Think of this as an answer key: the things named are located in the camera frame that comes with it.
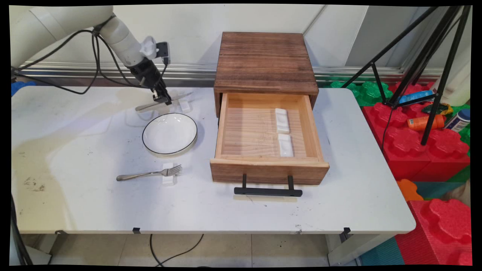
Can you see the white bottle with blue cap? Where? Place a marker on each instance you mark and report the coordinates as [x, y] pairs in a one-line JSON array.
[[457, 121]]

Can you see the teal foam mat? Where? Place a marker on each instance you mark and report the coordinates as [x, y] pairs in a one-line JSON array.
[[382, 254]]

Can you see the white ceramic cutlery rest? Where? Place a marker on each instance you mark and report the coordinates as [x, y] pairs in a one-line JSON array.
[[185, 106], [285, 146], [282, 121], [168, 181]]

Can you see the large red foam block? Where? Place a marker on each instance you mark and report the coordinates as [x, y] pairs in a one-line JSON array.
[[414, 150]]

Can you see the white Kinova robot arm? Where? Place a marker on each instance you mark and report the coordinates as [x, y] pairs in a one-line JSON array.
[[120, 37]]

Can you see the blue flat package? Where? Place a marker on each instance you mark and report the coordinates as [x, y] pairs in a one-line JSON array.
[[414, 97]]

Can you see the light wooden drawer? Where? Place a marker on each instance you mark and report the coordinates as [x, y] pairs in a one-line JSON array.
[[263, 171]]

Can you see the green foam block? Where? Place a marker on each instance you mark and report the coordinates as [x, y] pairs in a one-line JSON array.
[[367, 94]]

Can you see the white table leg frame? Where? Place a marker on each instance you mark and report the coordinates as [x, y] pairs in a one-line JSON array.
[[350, 250]]

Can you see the dark wooden drawer cabinet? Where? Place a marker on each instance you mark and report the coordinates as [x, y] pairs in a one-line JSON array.
[[263, 60]]

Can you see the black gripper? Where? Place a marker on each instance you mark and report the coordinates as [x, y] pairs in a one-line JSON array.
[[147, 75]]

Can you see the dark snack bag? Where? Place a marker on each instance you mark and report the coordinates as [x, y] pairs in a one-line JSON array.
[[438, 108]]

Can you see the black tripod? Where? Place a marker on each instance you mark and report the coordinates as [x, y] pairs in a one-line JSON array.
[[448, 67]]

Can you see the metal wall rail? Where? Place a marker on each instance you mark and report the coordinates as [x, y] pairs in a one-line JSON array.
[[226, 71]]

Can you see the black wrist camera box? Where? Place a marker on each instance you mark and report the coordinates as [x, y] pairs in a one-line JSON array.
[[163, 51]]

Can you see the orange bottle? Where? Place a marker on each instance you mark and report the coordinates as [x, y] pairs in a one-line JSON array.
[[423, 122]]

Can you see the silver fork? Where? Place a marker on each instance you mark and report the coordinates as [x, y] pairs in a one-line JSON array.
[[139, 175]]

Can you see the white plate with dark rim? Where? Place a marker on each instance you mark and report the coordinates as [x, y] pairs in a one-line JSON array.
[[169, 133]]

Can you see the orange foam block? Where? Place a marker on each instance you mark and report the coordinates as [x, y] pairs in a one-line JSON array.
[[408, 190]]

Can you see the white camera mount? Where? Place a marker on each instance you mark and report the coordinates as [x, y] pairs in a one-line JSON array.
[[148, 47]]

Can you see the silver table knife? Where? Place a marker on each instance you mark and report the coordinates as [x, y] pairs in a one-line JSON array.
[[147, 107]]

